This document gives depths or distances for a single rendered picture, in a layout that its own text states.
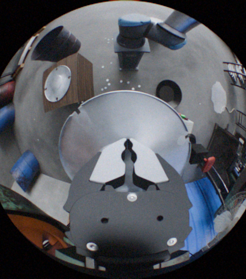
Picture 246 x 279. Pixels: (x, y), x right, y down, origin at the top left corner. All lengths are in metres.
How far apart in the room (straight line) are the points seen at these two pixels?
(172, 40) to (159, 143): 0.36
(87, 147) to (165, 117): 0.14
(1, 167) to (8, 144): 0.82
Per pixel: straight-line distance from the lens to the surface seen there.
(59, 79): 0.74
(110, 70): 0.96
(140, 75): 0.95
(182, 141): 0.19
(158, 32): 0.39
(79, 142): 0.17
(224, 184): 1.68
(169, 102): 1.02
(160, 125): 0.15
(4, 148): 3.36
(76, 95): 0.64
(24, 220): 0.43
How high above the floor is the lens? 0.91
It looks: 62 degrees down
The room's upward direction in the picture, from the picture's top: 180 degrees clockwise
